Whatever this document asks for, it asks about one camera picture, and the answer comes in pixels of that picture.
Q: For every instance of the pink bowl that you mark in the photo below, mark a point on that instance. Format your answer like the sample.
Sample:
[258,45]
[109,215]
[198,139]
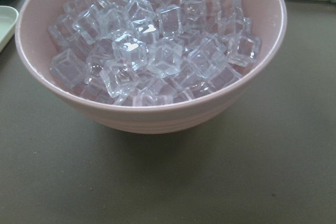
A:
[36,50]

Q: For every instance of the pile of clear ice cubes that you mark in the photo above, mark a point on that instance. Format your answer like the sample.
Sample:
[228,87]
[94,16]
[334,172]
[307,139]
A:
[151,52]

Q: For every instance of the cream serving tray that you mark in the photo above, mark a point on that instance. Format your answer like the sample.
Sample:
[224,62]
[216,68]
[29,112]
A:
[8,19]

